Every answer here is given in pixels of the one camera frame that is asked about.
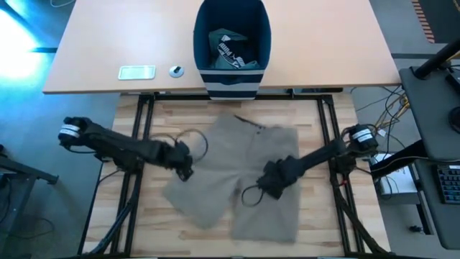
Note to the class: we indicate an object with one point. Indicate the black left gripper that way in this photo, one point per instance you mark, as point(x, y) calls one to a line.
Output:
point(169, 156)

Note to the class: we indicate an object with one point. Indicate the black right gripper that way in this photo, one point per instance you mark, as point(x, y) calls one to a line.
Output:
point(284, 171)

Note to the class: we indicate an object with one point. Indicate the khaki shorts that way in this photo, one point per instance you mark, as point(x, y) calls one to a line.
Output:
point(230, 154)

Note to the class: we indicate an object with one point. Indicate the navy white striped fabric bin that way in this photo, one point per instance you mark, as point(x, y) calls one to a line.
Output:
point(233, 86)

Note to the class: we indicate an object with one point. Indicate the teal shirt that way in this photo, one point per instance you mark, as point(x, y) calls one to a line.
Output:
point(215, 46)

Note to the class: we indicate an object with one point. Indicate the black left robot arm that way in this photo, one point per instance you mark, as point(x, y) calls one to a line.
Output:
point(108, 142)

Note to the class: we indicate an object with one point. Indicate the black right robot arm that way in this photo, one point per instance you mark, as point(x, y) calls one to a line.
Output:
point(323, 153)

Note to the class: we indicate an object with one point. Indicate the round silver desk grommet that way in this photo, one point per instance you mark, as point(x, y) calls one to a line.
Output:
point(176, 72)

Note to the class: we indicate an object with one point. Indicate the black support bar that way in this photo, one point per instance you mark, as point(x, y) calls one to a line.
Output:
point(395, 162)

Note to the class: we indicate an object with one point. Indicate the white box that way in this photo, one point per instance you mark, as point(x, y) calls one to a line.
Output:
point(399, 183)

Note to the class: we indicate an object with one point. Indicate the beige wooden desk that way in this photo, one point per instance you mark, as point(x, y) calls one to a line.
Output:
point(323, 43)

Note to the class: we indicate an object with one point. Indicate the small black object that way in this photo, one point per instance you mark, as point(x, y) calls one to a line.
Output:
point(416, 228)

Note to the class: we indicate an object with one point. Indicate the grey desk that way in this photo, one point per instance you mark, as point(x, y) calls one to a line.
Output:
point(427, 118)

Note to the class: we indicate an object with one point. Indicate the black metal stand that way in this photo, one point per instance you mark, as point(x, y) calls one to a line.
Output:
point(28, 172)

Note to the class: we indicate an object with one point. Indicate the black keyboard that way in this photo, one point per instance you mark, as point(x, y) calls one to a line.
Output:
point(451, 183)

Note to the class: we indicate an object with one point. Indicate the black pole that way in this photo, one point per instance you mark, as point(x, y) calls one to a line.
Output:
point(435, 59)

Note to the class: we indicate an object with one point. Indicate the black flat device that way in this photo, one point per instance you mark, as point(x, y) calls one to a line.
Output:
point(454, 81)

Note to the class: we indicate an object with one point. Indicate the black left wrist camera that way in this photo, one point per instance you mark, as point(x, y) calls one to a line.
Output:
point(183, 149)

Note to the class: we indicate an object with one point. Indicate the black aluminium table frame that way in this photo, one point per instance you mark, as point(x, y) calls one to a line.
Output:
point(287, 97)

